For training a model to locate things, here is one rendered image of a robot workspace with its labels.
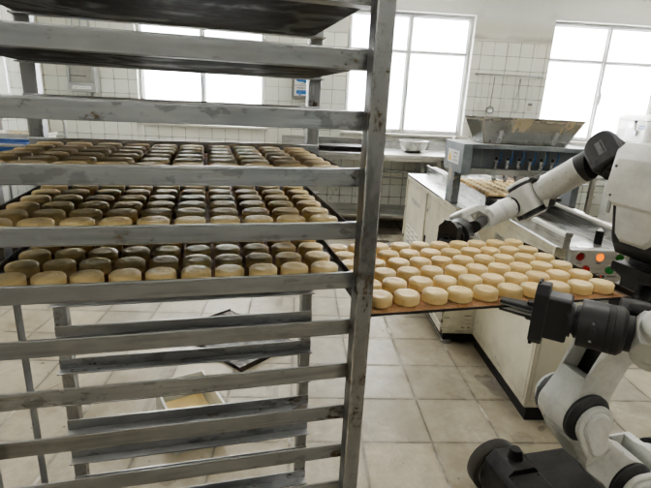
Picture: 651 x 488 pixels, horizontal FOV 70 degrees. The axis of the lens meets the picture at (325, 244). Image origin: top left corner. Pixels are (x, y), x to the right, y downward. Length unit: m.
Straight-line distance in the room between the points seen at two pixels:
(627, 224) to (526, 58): 4.75
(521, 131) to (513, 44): 3.36
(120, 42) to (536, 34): 5.64
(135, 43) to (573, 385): 1.33
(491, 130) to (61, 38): 2.23
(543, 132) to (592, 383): 1.60
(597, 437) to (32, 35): 1.51
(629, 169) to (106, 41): 1.22
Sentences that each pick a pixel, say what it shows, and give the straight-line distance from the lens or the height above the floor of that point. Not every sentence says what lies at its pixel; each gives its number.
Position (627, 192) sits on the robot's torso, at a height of 1.16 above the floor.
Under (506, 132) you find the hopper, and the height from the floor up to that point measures 1.25.
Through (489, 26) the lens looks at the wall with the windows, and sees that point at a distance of 5.94.
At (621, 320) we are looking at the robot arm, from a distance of 0.95.
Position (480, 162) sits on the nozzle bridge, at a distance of 2.70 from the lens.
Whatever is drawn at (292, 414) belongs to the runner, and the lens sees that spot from 0.92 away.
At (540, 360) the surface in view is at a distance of 2.26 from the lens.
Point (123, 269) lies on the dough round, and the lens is 0.85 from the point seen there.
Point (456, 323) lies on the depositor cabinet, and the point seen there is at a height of 0.15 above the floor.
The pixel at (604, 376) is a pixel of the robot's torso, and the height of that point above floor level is 0.67.
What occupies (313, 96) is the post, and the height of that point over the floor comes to 1.36.
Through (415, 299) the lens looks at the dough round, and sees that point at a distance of 0.90.
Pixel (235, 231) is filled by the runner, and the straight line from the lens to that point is 0.75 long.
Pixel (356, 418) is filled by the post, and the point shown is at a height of 0.78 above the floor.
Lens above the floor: 1.34
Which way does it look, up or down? 17 degrees down
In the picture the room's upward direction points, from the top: 3 degrees clockwise
